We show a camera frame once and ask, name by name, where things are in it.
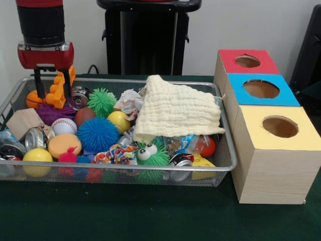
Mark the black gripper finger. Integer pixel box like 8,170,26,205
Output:
62,68,73,98
34,68,47,99

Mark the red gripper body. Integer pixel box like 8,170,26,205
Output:
17,42,75,71

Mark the orange plastic toy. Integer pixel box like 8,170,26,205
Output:
46,65,77,109

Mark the cream muslin cloth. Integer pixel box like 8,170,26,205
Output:
132,74,226,143

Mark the wooden box with three holes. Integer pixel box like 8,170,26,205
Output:
213,49,321,205

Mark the small orange basketball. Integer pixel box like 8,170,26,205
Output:
26,89,48,109

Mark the purple spiky ball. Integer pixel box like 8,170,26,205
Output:
35,102,76,126

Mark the green spiky ball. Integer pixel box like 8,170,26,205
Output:
87,87,118,118

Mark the white baseball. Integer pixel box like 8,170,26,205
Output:
51,117,78,136

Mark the blue spiky ball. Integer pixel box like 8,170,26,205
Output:
76,117,121,153

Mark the yellow ball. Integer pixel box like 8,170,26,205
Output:
22,148,54,178

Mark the green spiky toy with eyes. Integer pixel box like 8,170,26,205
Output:
135,142,171,166

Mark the yellow cheese wedge toy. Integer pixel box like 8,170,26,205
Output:
192,154,217,180

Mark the dark green side tablecloth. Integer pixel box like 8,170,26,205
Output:
297,80,321,118

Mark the black stand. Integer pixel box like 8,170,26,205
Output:
288,4,321,87

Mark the multicolour rope toy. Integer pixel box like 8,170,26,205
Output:
94,144,138,166

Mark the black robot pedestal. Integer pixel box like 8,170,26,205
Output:
96,0,203,76

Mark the shallow wire mesh bin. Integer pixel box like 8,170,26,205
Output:
0,76,238,188

